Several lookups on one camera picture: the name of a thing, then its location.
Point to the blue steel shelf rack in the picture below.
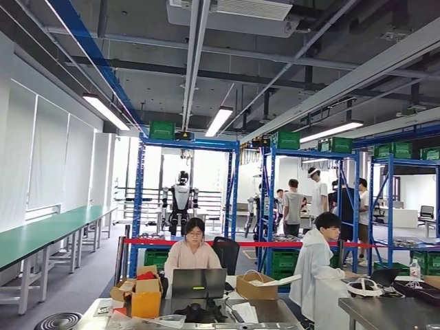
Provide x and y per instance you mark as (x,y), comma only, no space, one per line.
(309,153)
(189,144)
(390,205)

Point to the stainless steel workbench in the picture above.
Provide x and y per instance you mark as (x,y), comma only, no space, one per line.
(272,314)
(388,314)

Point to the ceiling light bar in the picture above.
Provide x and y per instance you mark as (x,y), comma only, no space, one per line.
(219,121)
(330,132)
(105,111)

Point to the silver black humanoid robot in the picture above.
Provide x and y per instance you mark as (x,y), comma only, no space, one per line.
(253,214)
(180,200)

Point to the green plastic crate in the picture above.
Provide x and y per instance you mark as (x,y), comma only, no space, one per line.
(434,264)
(402,150)
(285,259)
(161,130)
(156,260)
(419,264)
(430,153)
(286,140)
(342,145)
(383,150)
(280,274)
(324,145)
(398,268)

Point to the person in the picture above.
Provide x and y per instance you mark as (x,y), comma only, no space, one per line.
(345,214)
(312,273)
(279,202)
(293,209)
(192,259)
(364,205)
(318,196)

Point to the black office chair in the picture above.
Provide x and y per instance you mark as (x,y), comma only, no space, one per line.
(226,255)
(426,214)

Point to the red barrier tape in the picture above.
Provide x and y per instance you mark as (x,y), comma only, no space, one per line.
(275,244)

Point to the round metal parts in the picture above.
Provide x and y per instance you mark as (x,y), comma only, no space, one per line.
(151,236)
(288,238)

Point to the grey laptop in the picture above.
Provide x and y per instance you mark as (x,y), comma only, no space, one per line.
(199,282)

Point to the open cardboard box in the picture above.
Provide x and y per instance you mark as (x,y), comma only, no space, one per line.
(256,291)

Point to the white paper sheet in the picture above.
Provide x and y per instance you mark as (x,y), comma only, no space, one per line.
(281,281)

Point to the red cloth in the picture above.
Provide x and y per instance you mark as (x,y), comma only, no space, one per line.
(146,276)

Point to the black gadget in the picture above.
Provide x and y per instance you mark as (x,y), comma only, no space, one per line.
(199,314)

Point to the white papers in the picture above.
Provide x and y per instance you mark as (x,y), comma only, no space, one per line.
(245,313)

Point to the yellow cardboard box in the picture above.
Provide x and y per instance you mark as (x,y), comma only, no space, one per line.
(146,303)

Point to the clear plastic bag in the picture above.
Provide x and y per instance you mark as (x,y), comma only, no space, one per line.
(164,321)

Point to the green-topped work table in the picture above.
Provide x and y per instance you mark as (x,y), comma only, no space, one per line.
(93,212)
(31,237)

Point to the brown cardboard box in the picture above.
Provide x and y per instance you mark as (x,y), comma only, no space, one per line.
(118,293)

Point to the pale roller blind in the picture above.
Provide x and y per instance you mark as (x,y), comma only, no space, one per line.
(15,159)
(78,164)
(48,159)

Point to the white VR headset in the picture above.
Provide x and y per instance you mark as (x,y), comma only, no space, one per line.
(354,290)

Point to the dark laptop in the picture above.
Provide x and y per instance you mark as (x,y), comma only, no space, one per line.
(385,278)

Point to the black ribbed disc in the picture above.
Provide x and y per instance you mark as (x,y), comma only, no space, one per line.
(56,322)

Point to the black plastic tray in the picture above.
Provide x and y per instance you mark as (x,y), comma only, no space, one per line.
(419,293)

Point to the black barrier post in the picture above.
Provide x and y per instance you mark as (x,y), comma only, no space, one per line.
(119,259)

